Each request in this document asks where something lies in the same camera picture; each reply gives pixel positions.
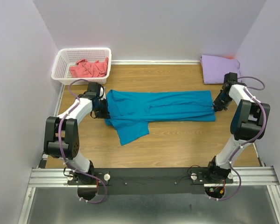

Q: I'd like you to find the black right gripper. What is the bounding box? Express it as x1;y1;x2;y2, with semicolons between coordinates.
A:
212;92;232;112

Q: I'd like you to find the aluminium front rail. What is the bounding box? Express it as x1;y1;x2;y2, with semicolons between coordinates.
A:
28;167;280;188

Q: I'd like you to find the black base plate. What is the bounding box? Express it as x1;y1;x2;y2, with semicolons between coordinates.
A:
66;166;233;200

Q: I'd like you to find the blue t shirt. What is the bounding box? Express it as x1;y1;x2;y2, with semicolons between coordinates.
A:
105;90;216;145

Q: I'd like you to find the folded purple t shirt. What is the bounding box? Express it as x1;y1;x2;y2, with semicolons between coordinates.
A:
200;55;241;84

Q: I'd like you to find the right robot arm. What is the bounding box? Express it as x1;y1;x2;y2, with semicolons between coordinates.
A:
205;72;270;183

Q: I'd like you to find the red t shirt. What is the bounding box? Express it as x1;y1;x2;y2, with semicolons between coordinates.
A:
69;57;109;78

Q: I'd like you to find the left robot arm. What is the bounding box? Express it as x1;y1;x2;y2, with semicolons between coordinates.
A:
44;82;110;185

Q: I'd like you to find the white plastic laundry basket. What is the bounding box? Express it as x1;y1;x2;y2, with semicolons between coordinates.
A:
51;47;112;85

